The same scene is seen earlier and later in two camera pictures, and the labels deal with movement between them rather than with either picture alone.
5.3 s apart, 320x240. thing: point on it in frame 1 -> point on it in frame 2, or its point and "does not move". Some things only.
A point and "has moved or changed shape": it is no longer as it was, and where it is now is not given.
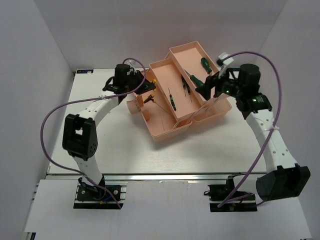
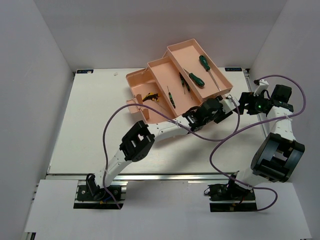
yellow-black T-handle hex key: [150, 97] has moved or changed shape
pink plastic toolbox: [175, 106] does not move
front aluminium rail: [156, 178] does not move
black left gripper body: [134, 82] -> [219, 116]
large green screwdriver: [206, 66] has moved or changed shape
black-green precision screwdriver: [184, 84] has moved or changed shape
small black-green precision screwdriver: [172, 100] does not move
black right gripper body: [227, 86] -> [256, 103]
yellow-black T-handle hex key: [154, 81] -> [150, 95]
